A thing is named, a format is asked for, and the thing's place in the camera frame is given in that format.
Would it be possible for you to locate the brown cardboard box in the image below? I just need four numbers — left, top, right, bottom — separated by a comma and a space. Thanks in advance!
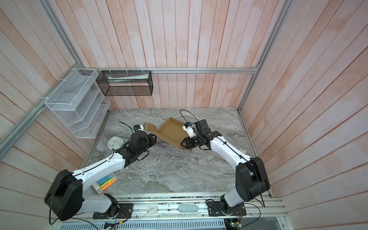
143, 118, 196, 150

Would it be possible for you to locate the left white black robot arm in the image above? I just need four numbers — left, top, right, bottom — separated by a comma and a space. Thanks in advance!
44, 129, 157, 221

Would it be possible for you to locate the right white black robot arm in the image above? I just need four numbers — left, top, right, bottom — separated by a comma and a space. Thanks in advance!
181, 119, 270, 211

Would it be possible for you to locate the small white label box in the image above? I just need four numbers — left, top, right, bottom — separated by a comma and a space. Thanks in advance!
146, 206, 158, 214

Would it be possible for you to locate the pack of coloured markers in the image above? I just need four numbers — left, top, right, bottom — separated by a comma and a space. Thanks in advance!
91, 173, 118, 195

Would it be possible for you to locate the paper sheet in black basket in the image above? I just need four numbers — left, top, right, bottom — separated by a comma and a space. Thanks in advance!
108, 74, 150, 83

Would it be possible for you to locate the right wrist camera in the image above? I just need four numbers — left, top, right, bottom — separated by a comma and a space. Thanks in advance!
183, 122, 196, 138

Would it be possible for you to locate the black wire mesh basket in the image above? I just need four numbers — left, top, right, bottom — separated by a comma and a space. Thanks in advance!
96, 70, 154, 96

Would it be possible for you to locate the aluminium mounting rail frame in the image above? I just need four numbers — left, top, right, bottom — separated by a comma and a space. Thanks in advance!
61, 192, 294, 230

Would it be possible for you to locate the white wire mesh shelf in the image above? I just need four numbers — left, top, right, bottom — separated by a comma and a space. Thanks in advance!
45, 69, 110, 139

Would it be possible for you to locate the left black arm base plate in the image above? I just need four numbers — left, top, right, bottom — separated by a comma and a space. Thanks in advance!
93, 203, 133, 219

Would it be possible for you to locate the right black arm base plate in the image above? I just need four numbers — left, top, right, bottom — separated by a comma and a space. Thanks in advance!
205, 199, 246, 217

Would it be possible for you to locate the grey oval device on rail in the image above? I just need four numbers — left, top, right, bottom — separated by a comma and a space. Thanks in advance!
178, 204, 199, 212

